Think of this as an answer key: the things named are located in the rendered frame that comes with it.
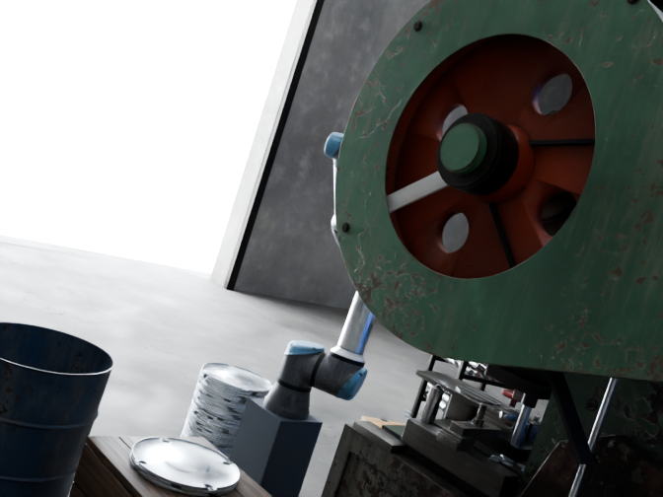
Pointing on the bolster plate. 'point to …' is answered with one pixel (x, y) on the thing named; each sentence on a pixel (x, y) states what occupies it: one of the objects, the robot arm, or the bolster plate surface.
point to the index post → (432, 404)
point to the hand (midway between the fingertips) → (427, 268)
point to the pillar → (520, 426)
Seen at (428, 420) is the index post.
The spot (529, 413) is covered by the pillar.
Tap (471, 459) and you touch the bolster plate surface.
